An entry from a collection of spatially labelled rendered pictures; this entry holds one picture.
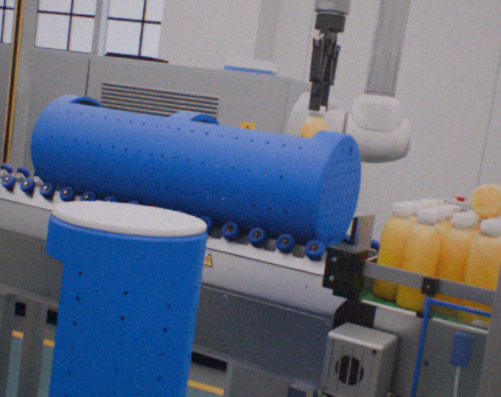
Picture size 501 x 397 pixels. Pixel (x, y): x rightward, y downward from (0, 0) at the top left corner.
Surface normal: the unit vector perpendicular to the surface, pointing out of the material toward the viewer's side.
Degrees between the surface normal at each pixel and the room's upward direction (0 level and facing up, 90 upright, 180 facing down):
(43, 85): 90
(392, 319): 90
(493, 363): 90
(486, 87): 90
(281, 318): 111
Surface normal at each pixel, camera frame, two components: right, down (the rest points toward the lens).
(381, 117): 0.00, 0.07
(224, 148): -0.36, -0.42
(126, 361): 0.28, 0.18
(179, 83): -0.36, 0.06
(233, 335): -0.49, 0.36
